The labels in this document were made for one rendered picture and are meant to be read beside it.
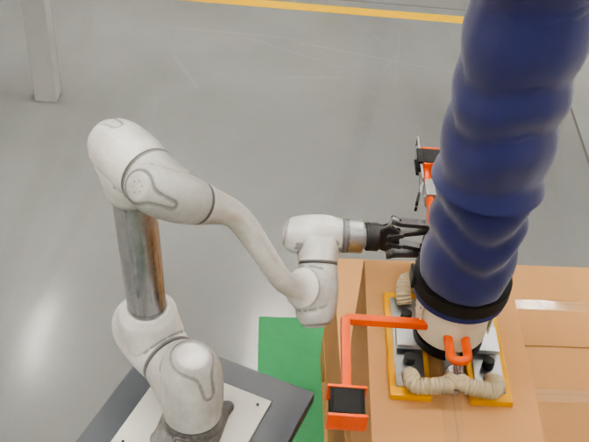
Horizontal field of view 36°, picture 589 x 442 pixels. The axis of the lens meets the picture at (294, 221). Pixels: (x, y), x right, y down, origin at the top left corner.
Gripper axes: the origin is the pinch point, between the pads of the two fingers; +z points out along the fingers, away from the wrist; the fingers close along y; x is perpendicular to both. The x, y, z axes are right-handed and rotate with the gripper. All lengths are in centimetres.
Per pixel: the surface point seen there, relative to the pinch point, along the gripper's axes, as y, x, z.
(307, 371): 120, -56, -25
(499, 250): -28.8, 36.1, 2.4
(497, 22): -80, 34, -9
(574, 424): 65, 8, 51
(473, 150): -53, 35, -8
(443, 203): -35.9, 30.3, -10.0
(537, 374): 65, -12, 44
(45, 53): 91, -241, -161
